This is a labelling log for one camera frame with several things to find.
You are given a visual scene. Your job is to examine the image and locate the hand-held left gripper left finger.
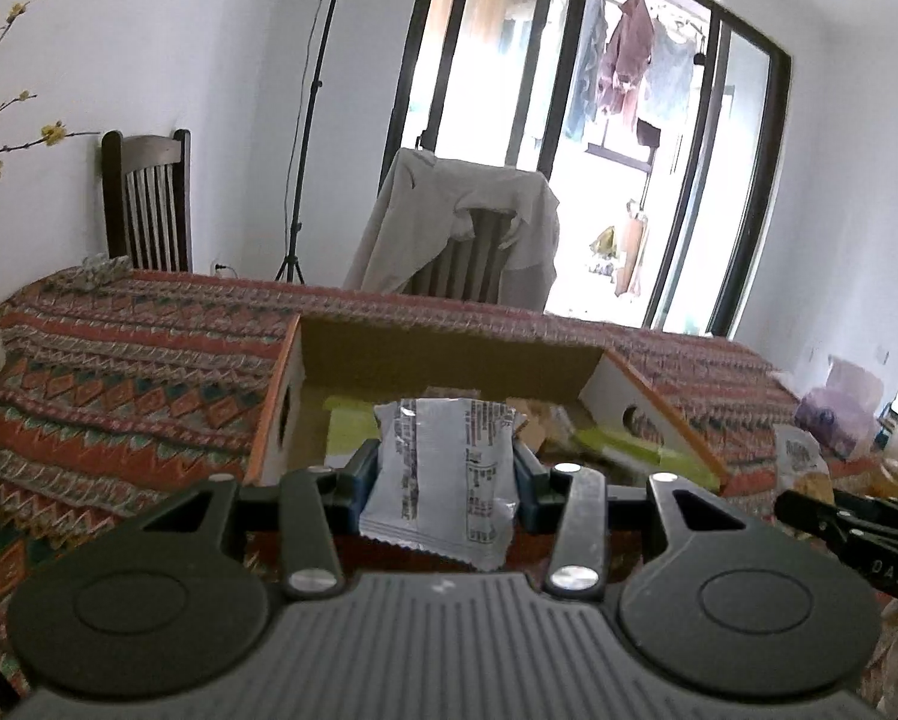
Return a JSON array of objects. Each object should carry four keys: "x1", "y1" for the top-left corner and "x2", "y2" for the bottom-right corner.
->
[{"x1": 130, "y1": 437, "x2": 382, "y2": 602}]

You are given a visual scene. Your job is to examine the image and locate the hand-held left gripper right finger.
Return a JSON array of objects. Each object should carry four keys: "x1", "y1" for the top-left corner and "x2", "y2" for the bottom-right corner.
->
[{"x1": 510, "y1": 437, "x2": 753, "y2": 602}]

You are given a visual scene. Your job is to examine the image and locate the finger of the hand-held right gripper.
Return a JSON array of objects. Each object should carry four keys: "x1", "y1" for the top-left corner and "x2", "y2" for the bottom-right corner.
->
[
  {"x1": 831, "y1": 487, "x2": 898, "y2": 527},
  {"x1": 774, "y1": 490, "x2": 898, "y2": 554}
]

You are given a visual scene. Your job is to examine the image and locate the grey-white foil snack packet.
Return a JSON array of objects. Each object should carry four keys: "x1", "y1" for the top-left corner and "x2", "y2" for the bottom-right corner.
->
[{"x1": 359, "y1": 396, "x2": 522, "y2": 572}]

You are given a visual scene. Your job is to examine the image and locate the cardboard box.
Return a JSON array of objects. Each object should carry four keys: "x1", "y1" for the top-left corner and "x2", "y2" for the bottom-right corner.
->
[{"x1": 245, "y1": 313, "x2": 727, "y2": 497}]

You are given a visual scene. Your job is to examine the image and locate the white yellow snack packet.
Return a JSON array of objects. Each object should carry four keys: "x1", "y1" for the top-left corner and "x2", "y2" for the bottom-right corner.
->
[{"x1": 773, "y1": 424, "x2": 834, "y2": 500}]

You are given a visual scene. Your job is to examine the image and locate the yellow-green snack packet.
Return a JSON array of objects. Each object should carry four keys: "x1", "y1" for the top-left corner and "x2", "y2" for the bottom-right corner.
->
[{"x1": 323, "y1": 396, "x2": 381, "y2": 466}]

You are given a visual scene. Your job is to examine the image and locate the beige cracker packet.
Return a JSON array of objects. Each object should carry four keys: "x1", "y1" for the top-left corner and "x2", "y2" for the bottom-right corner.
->
[{"x1": 509, "y1": 396, "x2": 573, "y2": 455}]

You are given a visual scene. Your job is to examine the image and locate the purple tissue pack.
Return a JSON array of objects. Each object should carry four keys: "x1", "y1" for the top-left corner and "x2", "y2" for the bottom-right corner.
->
[{"x1": 794, "y1": 356, "x2": 886, "y2": 458}]

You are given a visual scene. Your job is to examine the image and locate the green long snack packet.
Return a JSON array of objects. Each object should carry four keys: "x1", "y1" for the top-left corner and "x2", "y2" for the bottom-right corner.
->
[{"x1": 575, "y1": 426, "x2": 720, "y2": 485}]

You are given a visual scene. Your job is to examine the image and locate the jacket-draped wooden chair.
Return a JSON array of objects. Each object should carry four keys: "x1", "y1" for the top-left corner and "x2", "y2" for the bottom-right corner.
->
[{"x1": 404, "y1": 210, "x2": 517, "y2": 302}]

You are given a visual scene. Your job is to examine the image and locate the brown wooden board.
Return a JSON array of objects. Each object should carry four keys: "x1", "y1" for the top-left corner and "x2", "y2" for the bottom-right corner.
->
[{"x1": 615, "y1": 211, "x2": 651, "y2": 299}]

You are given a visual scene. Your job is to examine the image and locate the patterned tablecloth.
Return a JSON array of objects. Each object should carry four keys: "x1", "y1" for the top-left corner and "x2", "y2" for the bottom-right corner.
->
[{"x1": 0, "y1": 268, "x2": 898, "y2": 713}]

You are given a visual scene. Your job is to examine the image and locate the white jacket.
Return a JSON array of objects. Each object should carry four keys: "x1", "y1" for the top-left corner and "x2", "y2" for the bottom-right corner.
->
[{"x1": 342, "y1": 148, "x2": 561, "y2": 312}]

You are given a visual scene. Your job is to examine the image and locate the small floral pouch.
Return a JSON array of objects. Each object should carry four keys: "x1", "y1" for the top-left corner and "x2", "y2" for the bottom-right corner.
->
[{"x1": 80, "y1": 255, "x2": 131, "y2": 290}]

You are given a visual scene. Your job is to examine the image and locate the black-framed sliding glass door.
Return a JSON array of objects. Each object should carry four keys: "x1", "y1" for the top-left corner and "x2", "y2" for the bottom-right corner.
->
[{"x1": 380, "y1": 0, "x2": 793, "y2": 338}]

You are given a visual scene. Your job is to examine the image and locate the dark wooden chair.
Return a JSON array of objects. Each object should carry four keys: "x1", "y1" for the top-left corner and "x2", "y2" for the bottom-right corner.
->
[{"x1": 101, "y1": 129, "x2": 193, "y2": 273}]

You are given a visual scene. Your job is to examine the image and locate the blue hanging garment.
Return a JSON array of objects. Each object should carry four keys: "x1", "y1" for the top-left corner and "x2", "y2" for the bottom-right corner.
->
[{"x1": 564, "y1": 0, "x2": 607, "y2": 140}]

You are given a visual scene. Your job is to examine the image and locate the grey hanging garment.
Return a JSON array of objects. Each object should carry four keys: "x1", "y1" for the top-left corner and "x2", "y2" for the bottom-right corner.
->
[{"x1": 636, "y1": 22, "x2": 701, "y2": 125}]

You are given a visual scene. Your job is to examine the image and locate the maroon hanging garment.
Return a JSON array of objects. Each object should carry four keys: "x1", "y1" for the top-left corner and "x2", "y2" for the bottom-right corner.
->
[{"x1": 597, "y1": 0, "x2": 656, "y2": 128}]

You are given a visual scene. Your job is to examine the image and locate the yellow flower branches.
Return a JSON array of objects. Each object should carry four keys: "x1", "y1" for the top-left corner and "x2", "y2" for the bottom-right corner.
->
[{"x1": 0, "y1": 4, "x2": 101, "y2": 185}]

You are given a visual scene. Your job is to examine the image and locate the ring light stand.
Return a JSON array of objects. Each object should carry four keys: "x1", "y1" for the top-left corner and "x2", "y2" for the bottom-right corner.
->
[{"x1": 272, "y1": 0, "x2": 360, "y2": 284}]

